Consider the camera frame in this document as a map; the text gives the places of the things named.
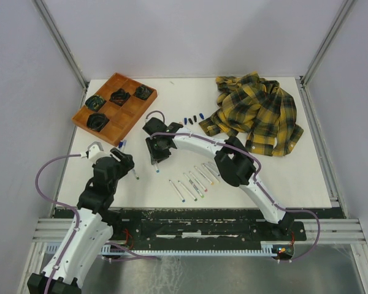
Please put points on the yellow plaid shirt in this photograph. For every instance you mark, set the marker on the yellow plaid shirt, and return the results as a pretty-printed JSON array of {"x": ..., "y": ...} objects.
[{"x": 259, "y": 108}]

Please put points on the dark green cap marker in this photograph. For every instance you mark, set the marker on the dark green cap marker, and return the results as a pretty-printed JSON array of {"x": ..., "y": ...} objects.
[{"x": 135, "y": 174}]

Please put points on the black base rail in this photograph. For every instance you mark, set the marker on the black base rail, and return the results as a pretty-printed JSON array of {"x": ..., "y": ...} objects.
[{"x": 198, "y": 229}]

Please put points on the light blue cap marker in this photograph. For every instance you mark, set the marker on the light blue cap marker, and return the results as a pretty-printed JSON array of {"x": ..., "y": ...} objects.
[{"x": 182, "y": 199}]

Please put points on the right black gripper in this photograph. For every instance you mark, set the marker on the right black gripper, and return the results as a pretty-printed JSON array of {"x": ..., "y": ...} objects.
[{"x": 155, "y": 156}]

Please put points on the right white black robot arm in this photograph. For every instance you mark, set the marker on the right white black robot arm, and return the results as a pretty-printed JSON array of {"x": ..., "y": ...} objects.
[{"x": 236, "y": 166}]

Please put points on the cyan cap marker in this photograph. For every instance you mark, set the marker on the cyan cap marker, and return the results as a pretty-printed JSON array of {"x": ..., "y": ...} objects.
[{"x": 157, "y": 167}]

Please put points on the orange compartment tray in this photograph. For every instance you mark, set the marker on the orange compartment tray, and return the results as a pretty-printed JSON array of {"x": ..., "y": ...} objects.
[{"x": 112, "y": 111}]

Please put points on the yellow cap marker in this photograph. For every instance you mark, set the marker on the yellow cap marker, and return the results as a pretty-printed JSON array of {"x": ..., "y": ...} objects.
[{"x": 209, "y": 170}]

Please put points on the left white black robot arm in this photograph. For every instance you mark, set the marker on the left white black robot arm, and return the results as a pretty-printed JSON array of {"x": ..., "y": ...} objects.
[{"x": 92, "y": 225}]

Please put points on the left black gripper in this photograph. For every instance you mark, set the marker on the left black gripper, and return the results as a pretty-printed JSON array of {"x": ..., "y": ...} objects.
[{"x": 126, "y": 163}]

